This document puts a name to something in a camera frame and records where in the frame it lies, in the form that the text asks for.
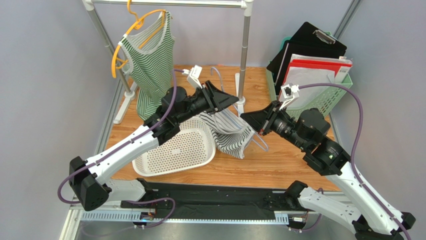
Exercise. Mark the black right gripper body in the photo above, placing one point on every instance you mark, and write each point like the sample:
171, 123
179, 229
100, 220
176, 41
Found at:
267, 118

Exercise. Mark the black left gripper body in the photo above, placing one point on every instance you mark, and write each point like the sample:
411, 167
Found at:
201, 102

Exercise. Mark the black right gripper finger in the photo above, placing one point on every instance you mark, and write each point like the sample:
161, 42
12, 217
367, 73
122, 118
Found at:
261, 120
221, 99

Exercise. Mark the black white striped tank top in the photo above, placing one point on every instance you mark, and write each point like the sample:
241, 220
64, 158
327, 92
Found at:
229, 129

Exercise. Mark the green white striped tank top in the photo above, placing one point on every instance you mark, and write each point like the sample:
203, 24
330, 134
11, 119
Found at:
151, 69

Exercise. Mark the yellow plastic hanger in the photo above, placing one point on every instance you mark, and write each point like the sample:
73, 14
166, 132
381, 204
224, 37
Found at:
135, 37

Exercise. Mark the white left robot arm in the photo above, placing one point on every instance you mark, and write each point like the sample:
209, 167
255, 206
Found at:
88, 178

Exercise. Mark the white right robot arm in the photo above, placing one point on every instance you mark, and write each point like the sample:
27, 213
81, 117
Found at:
370, 216

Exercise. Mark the white perforated laundry basket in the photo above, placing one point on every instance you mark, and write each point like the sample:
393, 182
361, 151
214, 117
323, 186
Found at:
193, 147

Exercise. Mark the green file organizer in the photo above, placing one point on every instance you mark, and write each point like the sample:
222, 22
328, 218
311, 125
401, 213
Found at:
325, 102

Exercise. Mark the red white folder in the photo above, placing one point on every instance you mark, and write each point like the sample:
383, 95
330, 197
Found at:
305, 70

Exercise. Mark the white metal clothes rack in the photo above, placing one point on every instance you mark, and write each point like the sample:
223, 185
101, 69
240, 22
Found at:
130, 90

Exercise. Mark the black clipboard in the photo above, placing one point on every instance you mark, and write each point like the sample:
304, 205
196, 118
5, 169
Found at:
310, 41

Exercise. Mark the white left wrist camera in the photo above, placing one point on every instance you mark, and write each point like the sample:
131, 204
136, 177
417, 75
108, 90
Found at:
192, 76

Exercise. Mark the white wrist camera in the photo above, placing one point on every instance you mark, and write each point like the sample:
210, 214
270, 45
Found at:
288, 94
192, 76

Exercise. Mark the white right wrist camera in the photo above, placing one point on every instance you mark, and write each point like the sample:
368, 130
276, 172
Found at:
288, 94

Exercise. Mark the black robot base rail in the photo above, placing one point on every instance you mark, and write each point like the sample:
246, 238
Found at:
213, 202

